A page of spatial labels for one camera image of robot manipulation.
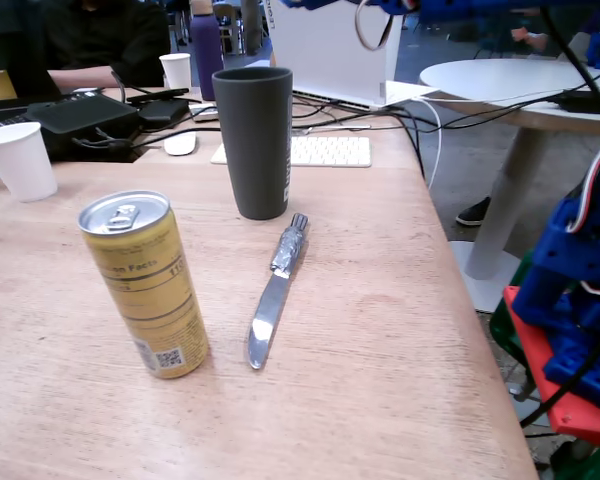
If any white open laptop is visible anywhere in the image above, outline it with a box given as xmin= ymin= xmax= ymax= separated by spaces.
xmin=268 ymin=0 xmax=440 ymax=111

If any red robot base plate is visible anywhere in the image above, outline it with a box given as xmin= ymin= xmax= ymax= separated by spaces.
xmin=503 ymin=285 xmax=600 ymax=448

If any purple bottle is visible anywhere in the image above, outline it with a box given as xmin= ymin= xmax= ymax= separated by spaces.
xmin=188 ymin=0 xmax=225 ymax=103

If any black shoe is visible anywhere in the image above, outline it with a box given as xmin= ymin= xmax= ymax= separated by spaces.
xmin=455 ymin=195 xmax=493 ymax=227

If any black ribbed case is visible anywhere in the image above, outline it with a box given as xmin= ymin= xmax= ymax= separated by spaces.
xmin=24 ymin=93 xmax=141 ymax=164

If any white charging cable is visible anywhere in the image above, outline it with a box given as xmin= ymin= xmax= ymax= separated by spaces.
xmin=379 ymin=94 xmax=444 ymax=190

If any knife with taped handle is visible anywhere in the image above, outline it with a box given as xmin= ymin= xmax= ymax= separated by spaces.
xmin=244 ymin=213 xmax=310 ymax=371

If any round white pedestal table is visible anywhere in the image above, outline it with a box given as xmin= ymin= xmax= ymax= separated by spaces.
xmin=418 ymin=58 xmax=600 ymax=314

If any white computer mouse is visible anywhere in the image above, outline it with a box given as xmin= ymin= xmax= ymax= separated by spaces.
xmin=163 ymin=132 xmax=199 ymax=158

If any gray glass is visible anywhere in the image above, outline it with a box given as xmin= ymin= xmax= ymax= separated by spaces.
xmin=211 ymin=67 xmax=295 ymax=221

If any bare person forearm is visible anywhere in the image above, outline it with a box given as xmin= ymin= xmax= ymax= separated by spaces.
xmin=47 ymin=64 xmax=119 ymax=93

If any silver adapter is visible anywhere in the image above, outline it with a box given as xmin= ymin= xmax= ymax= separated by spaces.
xmin=188 ymin=103 xmax=220 ymax=124

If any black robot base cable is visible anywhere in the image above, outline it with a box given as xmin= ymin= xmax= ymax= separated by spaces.
xmin=519 ymin=319 xmax=600 ymax=429

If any yellow drink can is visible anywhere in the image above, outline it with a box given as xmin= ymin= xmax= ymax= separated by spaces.
xmin=77 ymin=190 xmax=211 ymax=380

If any small white paper cup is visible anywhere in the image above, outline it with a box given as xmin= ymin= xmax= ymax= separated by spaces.
xmin=158 ymin=52 xmax=193 ymax=91

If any light background chair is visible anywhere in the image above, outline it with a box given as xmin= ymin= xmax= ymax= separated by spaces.
xmin=212 ymin=3 xmax=244 ymax=56

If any white keyboard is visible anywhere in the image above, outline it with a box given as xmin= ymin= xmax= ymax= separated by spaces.
xmin=209 ymin=135 xmax=373 ymax=169

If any white servo cable loop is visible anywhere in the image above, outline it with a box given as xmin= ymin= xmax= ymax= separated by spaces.
xmin=354 ymin=0 xmax=395 ymax=52

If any large white paper cup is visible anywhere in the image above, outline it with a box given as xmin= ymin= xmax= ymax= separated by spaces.
xmin=0 ymin=122 xmax=60 ymax=204

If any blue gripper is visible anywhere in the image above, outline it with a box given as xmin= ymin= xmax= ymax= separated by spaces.
xmin=278 ymin=0 xmax=354 ymax=10

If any black power brick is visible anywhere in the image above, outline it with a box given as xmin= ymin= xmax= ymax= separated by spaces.
xmin=138 ymin=98 xmax=191 ymax=132

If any person in black sweater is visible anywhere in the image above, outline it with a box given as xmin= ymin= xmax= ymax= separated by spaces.
xmin=42 ymin=0 xmax=172 ymax=94

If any black flat phone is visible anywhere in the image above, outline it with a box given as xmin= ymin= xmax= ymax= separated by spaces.
xmin=125 ymin=88 xmax=190 ymax=106

